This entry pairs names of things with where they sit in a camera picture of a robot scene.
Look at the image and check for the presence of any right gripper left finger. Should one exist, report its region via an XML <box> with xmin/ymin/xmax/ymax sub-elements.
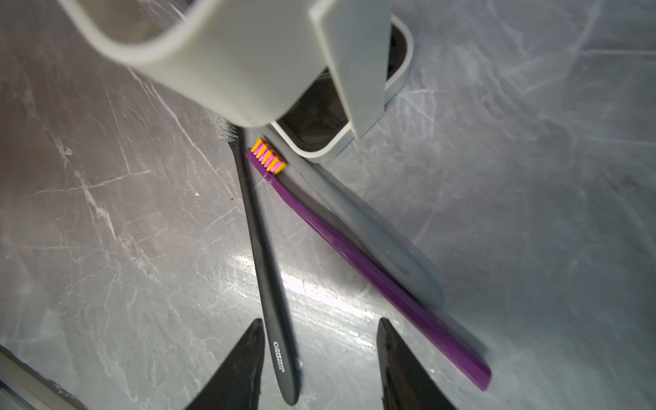
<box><xmin>186</xmin><ymin>319</ymin><xmax>266</xmax><ymax>410</ymax></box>

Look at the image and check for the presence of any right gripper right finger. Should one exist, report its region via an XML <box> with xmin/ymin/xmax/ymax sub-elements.
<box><xmin>377</xmin><ymin>318</ymin><xmax>456</xmax><ymax>410</ymax></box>

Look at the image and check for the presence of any black toothbrush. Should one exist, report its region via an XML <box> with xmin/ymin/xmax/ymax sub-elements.
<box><xmin>212</xmin><ymin>114</ymin><xmax>302</xmax><ymax>406</ymax></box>

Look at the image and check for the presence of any purple toothbrush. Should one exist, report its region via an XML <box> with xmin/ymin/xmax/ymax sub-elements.
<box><xmin>245</xmin><ymin>138</ymin><xmax>492</xmax><ymax>391</ymax></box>

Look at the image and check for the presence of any white toothbrush holder organizer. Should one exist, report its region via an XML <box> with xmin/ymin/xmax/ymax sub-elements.
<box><xmin>61</xmin><ymin>1</ymin><xmax>414</xmax><ymax>163</ymax></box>

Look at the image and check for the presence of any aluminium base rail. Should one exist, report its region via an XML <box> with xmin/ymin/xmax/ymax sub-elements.
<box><xmin>1</xmin><ymin>346</ymin><xmax>87</xmax><ymax>410</ymax></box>

